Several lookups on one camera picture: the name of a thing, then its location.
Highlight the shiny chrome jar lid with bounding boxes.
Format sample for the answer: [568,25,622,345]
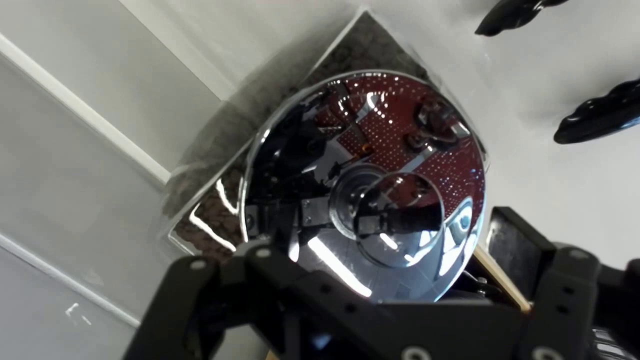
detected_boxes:
[239,71,486,305]

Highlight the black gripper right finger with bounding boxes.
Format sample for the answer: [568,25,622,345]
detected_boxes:
[488,206,640,360]

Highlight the black utensil on counter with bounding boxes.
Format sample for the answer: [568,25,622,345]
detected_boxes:
[553,79,640,144]

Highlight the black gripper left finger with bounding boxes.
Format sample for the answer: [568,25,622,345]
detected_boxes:
[124,244,280,360]

